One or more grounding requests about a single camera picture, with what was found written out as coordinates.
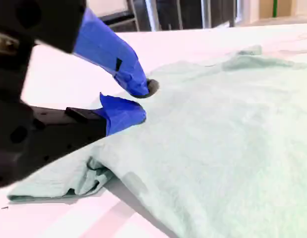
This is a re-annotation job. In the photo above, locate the grey metal chair frame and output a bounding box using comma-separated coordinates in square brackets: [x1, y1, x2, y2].
[98, 0, 142, 32]

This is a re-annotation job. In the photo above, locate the grey metal pole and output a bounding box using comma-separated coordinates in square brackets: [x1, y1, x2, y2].
[201, 0, 213, 28]

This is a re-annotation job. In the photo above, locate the pale green T-shirt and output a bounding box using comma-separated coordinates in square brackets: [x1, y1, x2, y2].
[6, 44, 307, 238]

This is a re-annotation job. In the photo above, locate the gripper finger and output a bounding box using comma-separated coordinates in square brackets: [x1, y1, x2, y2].
[26, 92, 147, 162]
[15, 0, 160, 99]

